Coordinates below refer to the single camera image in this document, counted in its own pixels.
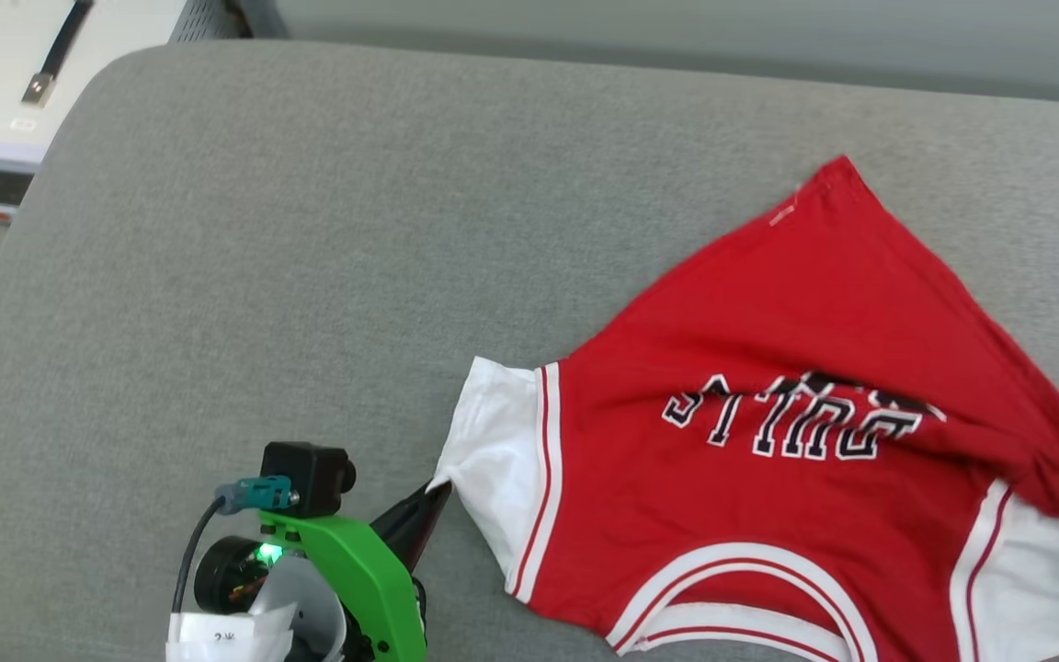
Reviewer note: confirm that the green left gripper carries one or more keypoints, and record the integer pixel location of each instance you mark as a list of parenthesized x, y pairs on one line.
[(364, 579)]

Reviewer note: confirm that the white paper label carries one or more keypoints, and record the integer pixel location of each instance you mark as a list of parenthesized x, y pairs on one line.
[(226, 634)]

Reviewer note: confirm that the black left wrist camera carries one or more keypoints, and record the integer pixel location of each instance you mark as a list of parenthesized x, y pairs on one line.
[(309, 473)]

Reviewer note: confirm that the white metal box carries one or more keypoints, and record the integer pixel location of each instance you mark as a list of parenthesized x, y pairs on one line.
[(5, 83)]

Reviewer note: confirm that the red and white jersey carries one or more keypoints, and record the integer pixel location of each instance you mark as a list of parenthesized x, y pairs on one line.
[(768, 515)]

